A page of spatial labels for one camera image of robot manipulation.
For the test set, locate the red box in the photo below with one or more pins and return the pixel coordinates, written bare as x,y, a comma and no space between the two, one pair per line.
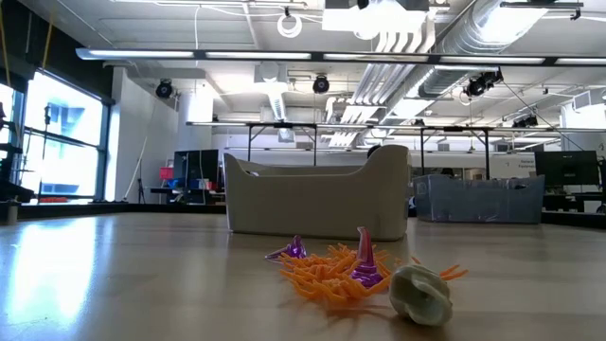
166,173

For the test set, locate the black overhead camera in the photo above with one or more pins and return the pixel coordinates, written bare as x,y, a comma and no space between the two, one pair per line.
321,84
164,89

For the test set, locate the black frame background table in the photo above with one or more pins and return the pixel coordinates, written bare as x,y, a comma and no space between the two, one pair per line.
284,125
454,128

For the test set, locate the white plastic bin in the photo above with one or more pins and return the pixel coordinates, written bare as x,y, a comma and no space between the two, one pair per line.
322,203

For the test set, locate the purple translucent plastic cone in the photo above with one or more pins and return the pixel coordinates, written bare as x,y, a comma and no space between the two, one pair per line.
365,265
296,248

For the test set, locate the person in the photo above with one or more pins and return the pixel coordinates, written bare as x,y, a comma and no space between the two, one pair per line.
374,150

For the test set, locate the dark background desk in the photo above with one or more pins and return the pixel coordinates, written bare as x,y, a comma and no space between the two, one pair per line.
568,201

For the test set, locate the dark translucent plastic bin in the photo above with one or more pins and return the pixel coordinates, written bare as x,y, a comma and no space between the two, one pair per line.
473,203

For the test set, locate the orange plastic spider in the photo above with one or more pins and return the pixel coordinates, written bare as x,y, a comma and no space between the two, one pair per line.
326,289
452,274
343,253
303,265

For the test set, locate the white leaning pole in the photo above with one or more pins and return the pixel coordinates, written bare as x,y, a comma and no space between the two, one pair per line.
136,168

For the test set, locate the black computer monitor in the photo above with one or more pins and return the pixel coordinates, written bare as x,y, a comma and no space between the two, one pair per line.
199,166
565,168

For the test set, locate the black aluminium table frame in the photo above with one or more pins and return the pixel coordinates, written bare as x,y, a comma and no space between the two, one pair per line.
142,208

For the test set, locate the black chair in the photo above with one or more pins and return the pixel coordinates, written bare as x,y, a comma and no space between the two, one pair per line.
14,189

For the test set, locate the small pale plastic skull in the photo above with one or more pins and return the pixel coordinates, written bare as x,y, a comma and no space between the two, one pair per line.
419,296

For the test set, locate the black ceiling spotlights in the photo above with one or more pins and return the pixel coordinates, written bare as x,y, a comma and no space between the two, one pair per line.
525,121
478,85

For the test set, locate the black overhead crossbar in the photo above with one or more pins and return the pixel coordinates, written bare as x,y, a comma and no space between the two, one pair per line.
317,57

